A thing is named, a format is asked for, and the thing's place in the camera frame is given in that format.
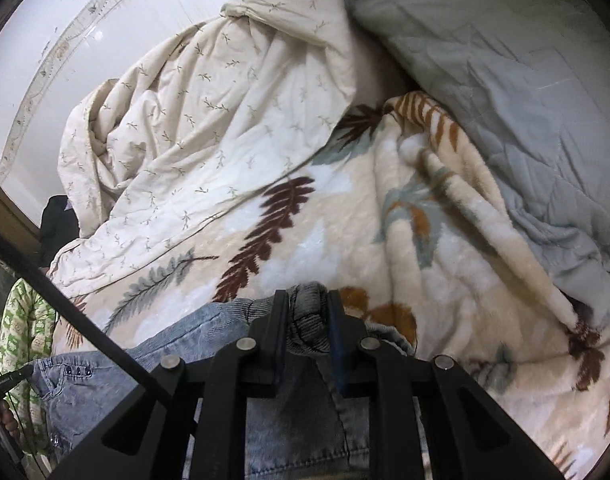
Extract beige leaf pattern fleece blanket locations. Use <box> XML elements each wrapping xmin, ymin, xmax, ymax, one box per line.
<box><xmin>70</xmin><ymin>92</ymin><xmax>610</xmax><ymax>479</ymax></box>

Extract green panda print quilt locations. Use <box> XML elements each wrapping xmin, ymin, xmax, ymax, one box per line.
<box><xmin>0</xmin><ymin>278</ymin><xmax>57</xmax><ymax>453</ymax></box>

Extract cream floral duvet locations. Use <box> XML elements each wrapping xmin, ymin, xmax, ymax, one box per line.
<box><xmin>50</xmin><ymin>0</ymin><xmax>357</xmax><ymax>297</ymax></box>

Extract grey quilted blanket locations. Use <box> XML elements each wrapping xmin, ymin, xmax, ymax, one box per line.
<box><xmin>345</xmin><ymin>0</ymin><xmax>610</xmax><ymax>324</ymax></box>

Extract black garment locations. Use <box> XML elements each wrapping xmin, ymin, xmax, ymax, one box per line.
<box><xmin>40</xmin><ymin>195</ymin><xmax>78</xmax><ymax>268</ymax></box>

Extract person's left hand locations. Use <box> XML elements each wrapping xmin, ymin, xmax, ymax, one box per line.
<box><xmin>0</xmin><ymin>401</ymin><xmax>20</xmax><ymax>439</ymax></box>

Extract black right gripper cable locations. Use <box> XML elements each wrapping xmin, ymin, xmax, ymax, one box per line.
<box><xmin>0</xmin><ymin>224</ymin><xmax>201</xmax><ymax>436</ymax></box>

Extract blue denim jeans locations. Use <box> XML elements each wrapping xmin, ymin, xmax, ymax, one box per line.
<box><xmin>28</xmin><ymin>283</ymin><xmax>417</xmax><ymax>480</ymax></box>

